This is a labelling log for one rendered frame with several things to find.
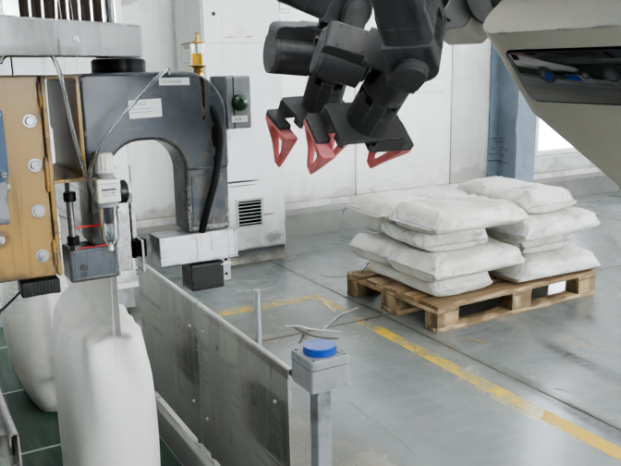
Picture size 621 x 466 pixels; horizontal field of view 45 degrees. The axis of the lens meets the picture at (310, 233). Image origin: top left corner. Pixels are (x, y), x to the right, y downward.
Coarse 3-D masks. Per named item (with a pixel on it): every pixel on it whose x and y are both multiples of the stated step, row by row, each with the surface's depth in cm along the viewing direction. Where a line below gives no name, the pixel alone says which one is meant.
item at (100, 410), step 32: (64, 224) 181; (96, 288) 157; (64, 320) 164; (96, 320) 155; (128, 320) 161; (64, 352) 161; (96, 352) 150; (128, 352) 153; (64, 384) 162; (96, 384) 150; (128, 384) 153; (64, 416) 164; (96, 416) 152; (128, 416) 154; (64, 448) 174; (96, 448) 153; (128, 448) 154
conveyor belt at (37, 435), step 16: (0, 336) 281; (0, 352) 265; (0, 368) 251; (0, 384) 238; (16, 384) 238; (16, 400) 226; (16, 416) 216; (32, 416) 216; (48, 416) 215; (32, 432) 206; (48, 432) 206; (32, 448) 197; (48, 448) 197; (160, 448) 196; (32, 464) 189; (48, 464) 189; (176, 464) 188
